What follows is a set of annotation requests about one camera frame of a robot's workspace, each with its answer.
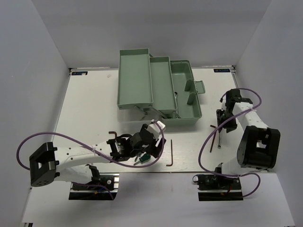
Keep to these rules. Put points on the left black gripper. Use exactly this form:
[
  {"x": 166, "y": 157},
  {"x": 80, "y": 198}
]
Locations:
[{"x": 155, "y": 150}]

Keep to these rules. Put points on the blue corner label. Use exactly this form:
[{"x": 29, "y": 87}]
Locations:
[
  {"x": 222, "y": 70},
  {"x": 79, "y": 73}
]

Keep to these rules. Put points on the right blue corner label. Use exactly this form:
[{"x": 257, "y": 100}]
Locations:
[{"x": 222, "y": 70}]

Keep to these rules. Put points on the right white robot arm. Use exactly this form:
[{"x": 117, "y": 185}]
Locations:
[{"x": 259, "y": 144}]

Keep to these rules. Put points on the red hex key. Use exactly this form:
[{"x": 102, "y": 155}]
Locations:
[{"x": 213, "y": 139}]

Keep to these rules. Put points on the green plastic toolbox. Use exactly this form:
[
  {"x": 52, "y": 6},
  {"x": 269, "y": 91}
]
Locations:
[{"x": 146, "y": 86}]

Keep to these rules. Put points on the left blue corner label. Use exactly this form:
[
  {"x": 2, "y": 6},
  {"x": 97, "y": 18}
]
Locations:
[{"x": 79, "y": 73}]

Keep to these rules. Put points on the small combination wrench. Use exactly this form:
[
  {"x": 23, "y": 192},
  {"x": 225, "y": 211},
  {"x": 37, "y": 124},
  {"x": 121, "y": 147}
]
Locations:
[{"x": 219, "y": 140}]

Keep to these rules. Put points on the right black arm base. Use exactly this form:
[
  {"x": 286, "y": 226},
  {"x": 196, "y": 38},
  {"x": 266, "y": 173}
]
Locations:
[{"x": 217, "y": 188}]

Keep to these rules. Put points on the long hex key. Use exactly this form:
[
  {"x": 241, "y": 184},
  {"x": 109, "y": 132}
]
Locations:
[{"x": 113, "y": 133}]

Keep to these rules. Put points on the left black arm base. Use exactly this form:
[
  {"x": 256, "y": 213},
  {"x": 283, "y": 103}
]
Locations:
[{"x": 105, "y": 189}]

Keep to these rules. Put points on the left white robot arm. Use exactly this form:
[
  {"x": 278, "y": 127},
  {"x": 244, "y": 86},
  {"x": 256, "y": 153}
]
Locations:
[{"x": 78, "y": 164}]

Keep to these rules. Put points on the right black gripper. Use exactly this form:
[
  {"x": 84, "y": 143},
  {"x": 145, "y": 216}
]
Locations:
[{"x": 229, "y": 126}]

